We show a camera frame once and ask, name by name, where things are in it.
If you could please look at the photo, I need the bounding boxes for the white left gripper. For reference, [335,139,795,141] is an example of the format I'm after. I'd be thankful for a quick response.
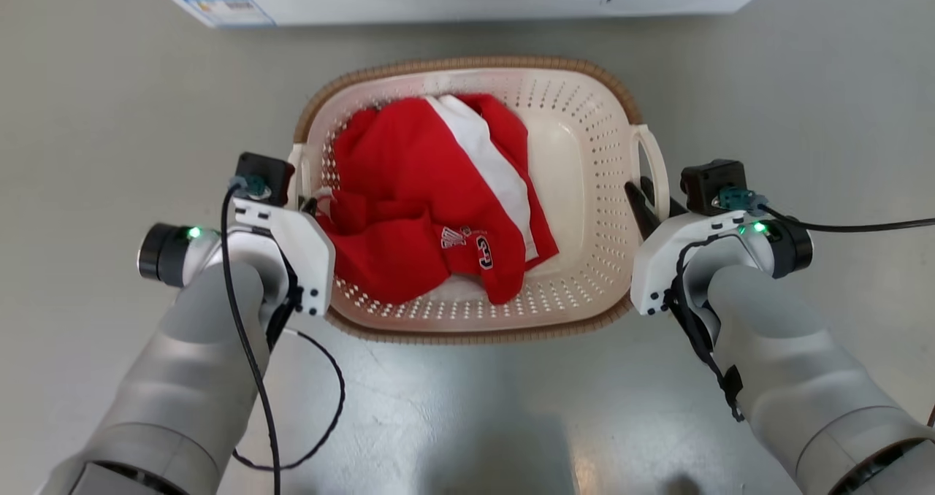
[229,196,337,318]

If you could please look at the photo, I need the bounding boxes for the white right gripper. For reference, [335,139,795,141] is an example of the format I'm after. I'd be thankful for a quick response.
[624,177,747,317]

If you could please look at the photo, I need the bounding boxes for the cream perforated laundry basket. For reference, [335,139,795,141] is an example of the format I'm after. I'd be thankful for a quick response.
[291,56,671,345]

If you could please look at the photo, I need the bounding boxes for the red and white garment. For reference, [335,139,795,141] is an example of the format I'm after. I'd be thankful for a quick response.
[315,93,561,307]

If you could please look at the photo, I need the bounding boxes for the blue energy label sticker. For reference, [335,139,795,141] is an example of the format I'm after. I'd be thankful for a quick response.
[178,0,278,29]

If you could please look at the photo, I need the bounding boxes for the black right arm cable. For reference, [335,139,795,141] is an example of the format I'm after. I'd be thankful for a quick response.
[663,236,746,423]

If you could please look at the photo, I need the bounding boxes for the long black left camera cable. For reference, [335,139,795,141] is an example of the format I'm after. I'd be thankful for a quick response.
[220,183,283,495]

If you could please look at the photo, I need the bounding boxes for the black right camera cable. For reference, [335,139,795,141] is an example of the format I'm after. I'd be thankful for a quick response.
[756,203,935,234]

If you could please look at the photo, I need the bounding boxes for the looped black left arm cable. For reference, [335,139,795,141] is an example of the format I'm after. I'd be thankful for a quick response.
[232,326,347,472]

